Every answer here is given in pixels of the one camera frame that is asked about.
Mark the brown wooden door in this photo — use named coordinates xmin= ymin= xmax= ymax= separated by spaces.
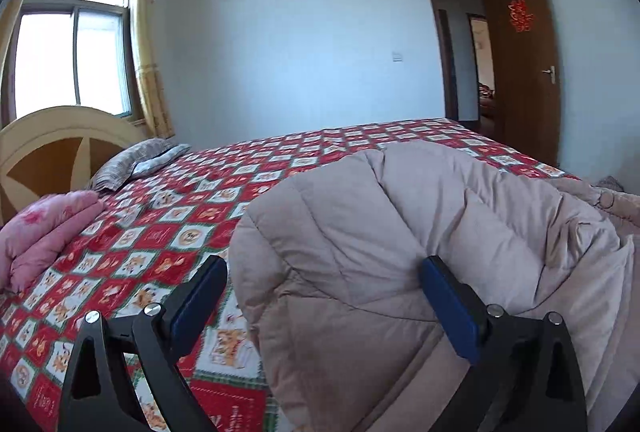
xmin=481 ymin=0 xmax=562 ymax=168

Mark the grey pillow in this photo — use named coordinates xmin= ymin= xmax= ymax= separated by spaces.
xmin=89 ymin=137 xmax=192 ymax=192

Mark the red paper door decoration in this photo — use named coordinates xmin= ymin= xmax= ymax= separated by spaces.
xmin=507 ymin=0 xmax=535 ymax=34

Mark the grey cloth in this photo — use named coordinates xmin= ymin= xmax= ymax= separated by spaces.
xmin=595 ymin=175 xmax=626 ymax=193

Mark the pink folded blanket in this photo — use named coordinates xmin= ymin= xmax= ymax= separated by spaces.
xmin=0 ymin=191 xmax=106 ymax=296

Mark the red patchwork printed bedspread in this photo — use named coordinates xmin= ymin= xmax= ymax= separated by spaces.
xmin=0 ymin=118 xmax=582 ymax=432

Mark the window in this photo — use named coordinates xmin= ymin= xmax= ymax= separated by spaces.
xmin=0 ymin=0 xmax=139 ymax=127

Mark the dark wooden door frame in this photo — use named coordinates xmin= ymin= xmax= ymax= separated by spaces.
xmin=420 ymin=0 xmax=494 ymax=134

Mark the beige down jacket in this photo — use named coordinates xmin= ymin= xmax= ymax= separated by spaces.
xmin=231 ymin=143 xmax=640 ymax=432

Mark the yellow curtain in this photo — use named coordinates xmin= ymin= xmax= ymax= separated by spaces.
xmin=130 ymin=0 xmax=176 ymax=140

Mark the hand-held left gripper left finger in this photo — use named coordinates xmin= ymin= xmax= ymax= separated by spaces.
xmin=58 ymin=255 xmax=229 ymax=432

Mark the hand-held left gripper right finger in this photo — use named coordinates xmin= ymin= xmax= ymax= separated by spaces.
xmin=420 ymin=255 xmax=589 ymax=432

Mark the cream wooden headboard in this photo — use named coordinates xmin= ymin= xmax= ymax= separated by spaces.
xmin=0 ymin=106 xmax=147 ymax=226

